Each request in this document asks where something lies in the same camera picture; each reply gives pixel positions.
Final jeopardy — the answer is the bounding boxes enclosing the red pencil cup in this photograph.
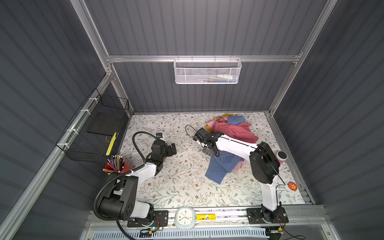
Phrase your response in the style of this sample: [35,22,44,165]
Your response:
[103,155,132,174]

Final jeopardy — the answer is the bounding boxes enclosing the light pink cloth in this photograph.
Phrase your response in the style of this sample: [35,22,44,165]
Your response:
[225,115,251,173]

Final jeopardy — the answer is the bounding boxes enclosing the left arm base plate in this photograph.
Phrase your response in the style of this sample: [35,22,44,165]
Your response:
[127,210,169,228]

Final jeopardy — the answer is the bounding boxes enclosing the black wire wall basket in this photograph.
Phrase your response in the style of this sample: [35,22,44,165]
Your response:
[57,90,130,163]

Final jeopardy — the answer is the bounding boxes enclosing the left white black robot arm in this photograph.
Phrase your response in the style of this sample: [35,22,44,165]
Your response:
[93,131,177,224]

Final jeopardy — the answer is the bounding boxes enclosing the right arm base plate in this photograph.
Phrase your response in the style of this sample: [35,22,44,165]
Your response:
[246,206,289,224]

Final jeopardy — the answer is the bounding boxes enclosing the white wire wall basket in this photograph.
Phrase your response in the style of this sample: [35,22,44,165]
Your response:
[173,58,242,85]

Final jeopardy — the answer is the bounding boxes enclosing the yellow spirit level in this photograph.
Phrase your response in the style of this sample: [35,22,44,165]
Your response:
[196,214,216,221]

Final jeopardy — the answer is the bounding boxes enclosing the yellow ruler in basket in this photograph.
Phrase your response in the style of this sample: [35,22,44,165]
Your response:
[106,132,117,156]

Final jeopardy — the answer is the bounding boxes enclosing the white vent grille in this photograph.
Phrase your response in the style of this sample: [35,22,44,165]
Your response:
[91,227,269,240]

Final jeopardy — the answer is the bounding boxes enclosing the items in white basket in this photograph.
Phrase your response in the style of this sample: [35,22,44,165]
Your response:
[200,75,238,84]

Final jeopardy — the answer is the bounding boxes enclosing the red round sticker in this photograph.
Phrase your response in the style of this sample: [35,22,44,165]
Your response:
[287,182,298,192]

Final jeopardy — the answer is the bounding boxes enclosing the mint analog clock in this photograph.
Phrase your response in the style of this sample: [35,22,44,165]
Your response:
[174,207,197,230]

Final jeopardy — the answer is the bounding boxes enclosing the yellow cloth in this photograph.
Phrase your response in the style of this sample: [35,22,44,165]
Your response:
[205,113,233,131]

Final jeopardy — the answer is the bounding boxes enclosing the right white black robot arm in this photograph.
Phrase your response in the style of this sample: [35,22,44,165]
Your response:
[193,128,281,212]

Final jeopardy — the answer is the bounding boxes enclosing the dark pink shirt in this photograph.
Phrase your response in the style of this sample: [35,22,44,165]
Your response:
[211,122,259,144]

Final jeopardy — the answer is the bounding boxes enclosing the blue checked shirt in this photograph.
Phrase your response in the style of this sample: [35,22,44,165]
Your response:
[205,151,245,184]

